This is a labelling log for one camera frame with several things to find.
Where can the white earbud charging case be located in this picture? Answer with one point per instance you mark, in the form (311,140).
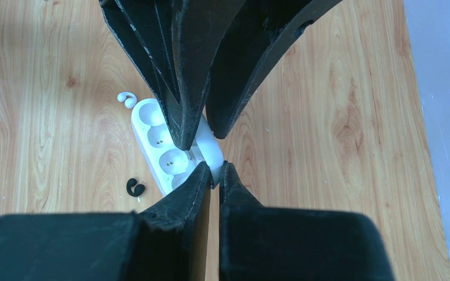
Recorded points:
(170,166)

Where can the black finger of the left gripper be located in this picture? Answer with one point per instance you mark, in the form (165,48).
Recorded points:
(173,45)
(260,34)

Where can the left black earbud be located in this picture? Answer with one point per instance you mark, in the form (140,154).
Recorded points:
(135,189)

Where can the left white earbud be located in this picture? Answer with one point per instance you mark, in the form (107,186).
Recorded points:
(129,99)

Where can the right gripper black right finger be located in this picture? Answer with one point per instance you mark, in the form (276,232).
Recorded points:
(271,243)

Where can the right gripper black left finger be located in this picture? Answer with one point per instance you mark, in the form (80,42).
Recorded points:
(156,244)

